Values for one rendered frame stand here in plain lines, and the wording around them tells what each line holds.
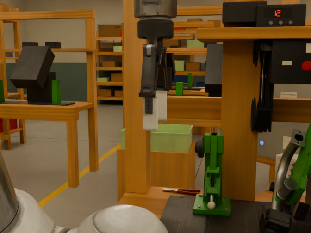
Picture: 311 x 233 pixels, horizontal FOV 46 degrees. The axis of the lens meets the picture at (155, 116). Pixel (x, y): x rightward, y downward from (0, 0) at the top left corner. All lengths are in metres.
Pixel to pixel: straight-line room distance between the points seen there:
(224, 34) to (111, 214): 0.89
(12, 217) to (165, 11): 0.46
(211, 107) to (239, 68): 0.22
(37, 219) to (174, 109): 1.06
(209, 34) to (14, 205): 0.95
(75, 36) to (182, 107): 10.76
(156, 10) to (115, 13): 11.03
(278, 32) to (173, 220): 0.72
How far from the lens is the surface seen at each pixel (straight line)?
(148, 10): 0.75
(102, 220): 0.55
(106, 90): 11.19
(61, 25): 12.43
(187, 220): 1.29
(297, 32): 1.33
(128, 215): 0.57
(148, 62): 0.72
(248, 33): 1.31
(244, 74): 1.43
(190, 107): 1.54
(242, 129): 1.46
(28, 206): 0.58
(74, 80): 12.24
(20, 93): 6.46
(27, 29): 13.00
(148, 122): 0.74
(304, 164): 1.13
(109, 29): 11.77
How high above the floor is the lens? 1.44
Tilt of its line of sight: 9 degrees down
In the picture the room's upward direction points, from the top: straight up
